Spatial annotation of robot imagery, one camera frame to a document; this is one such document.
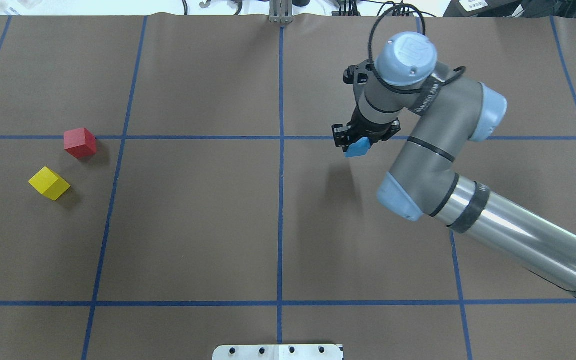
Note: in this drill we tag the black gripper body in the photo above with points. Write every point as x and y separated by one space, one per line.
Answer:
369 128

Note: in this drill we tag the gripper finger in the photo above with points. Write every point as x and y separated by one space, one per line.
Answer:
342 136

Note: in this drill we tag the blue foam block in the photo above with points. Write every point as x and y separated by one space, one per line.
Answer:
359 148

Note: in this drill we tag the red foam block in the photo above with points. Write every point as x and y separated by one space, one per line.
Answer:
80 143

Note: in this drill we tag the yellow foam block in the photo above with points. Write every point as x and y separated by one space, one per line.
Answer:
49 184

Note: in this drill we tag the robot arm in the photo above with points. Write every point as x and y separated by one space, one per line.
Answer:
452 110

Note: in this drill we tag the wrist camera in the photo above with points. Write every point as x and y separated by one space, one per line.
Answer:
357 74

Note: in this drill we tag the aluminium frame post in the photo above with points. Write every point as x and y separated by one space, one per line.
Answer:
281 12

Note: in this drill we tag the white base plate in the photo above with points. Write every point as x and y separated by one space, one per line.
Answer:
279 352

